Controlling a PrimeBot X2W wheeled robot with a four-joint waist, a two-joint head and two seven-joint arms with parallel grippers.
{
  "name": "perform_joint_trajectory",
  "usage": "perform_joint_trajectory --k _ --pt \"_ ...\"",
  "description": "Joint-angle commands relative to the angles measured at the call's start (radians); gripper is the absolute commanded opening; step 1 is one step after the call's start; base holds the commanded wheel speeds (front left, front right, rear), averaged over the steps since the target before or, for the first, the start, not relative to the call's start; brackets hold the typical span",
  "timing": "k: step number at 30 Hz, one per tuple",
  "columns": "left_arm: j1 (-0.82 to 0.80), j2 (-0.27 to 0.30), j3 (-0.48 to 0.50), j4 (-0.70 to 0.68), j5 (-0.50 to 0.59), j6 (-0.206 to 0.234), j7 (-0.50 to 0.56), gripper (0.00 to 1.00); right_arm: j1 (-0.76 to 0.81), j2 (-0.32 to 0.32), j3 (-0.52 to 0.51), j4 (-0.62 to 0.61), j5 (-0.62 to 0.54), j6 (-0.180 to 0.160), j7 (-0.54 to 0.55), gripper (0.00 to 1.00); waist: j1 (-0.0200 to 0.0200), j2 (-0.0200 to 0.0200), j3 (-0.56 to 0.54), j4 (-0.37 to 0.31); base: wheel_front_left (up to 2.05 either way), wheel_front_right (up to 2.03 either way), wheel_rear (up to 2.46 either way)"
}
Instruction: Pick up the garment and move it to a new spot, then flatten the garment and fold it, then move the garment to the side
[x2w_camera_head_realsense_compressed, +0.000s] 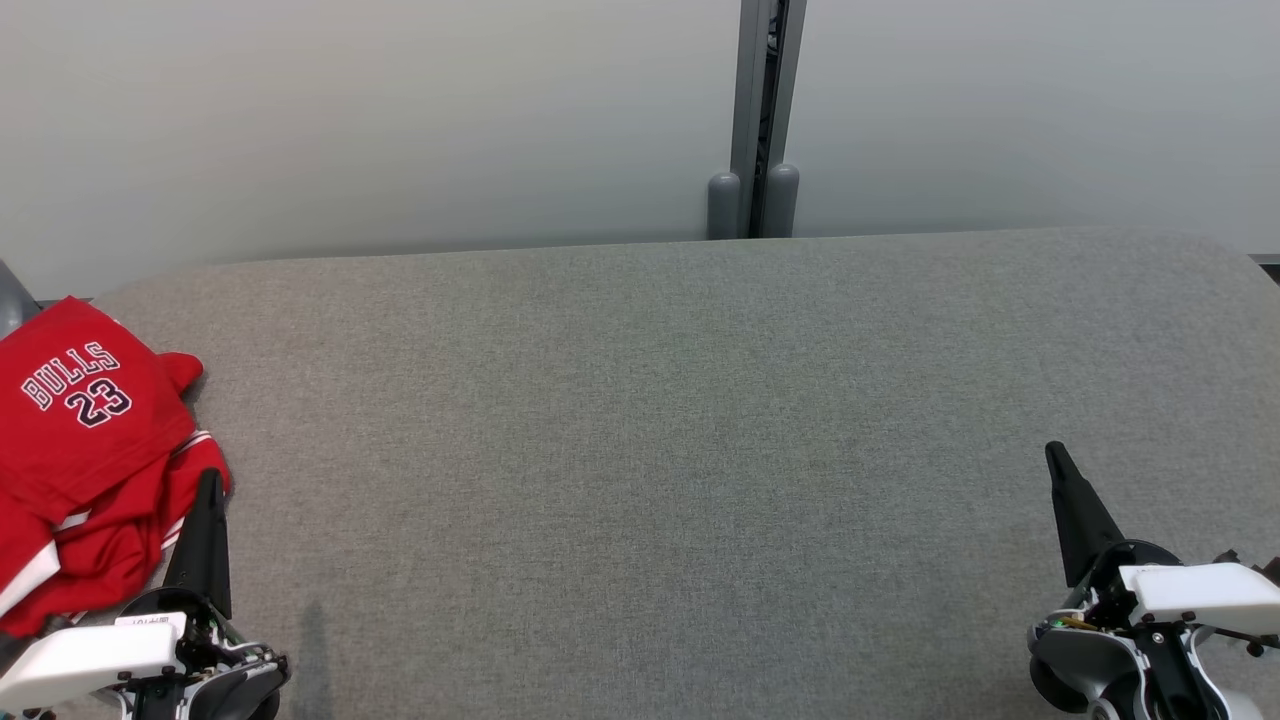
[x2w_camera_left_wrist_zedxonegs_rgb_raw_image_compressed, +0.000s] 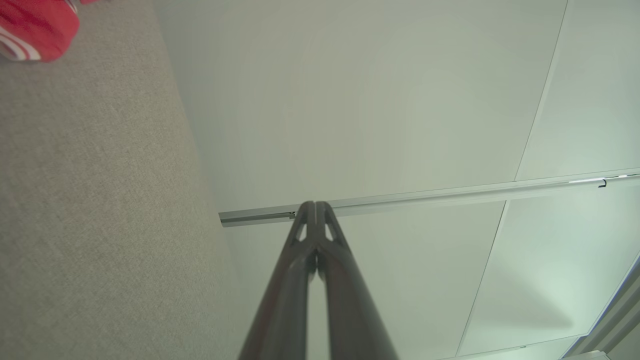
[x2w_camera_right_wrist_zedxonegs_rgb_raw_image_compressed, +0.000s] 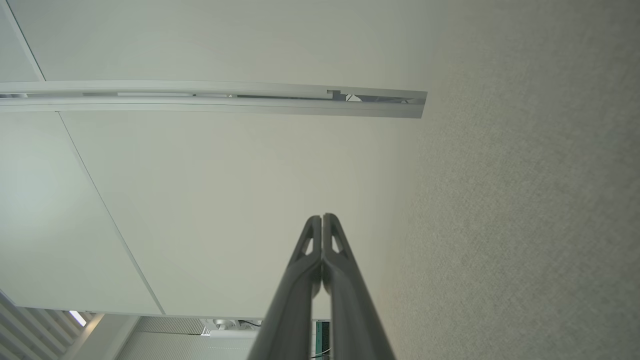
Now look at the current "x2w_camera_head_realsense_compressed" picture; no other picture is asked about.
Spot grey cylindrical post cap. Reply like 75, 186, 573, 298
765, 163, 801, 239
707, 172, 742, 241

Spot red basketball shorts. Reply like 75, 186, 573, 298
0, 296, 206, 523

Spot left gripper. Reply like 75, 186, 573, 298
0, 467, 234, 714

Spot grey metal partition post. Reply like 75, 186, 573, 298
729, 0, 808, 241

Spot red basketball jersey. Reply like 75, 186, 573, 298
0, 432, 233, 641

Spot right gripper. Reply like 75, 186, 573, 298
1044, 441, 1280, 633

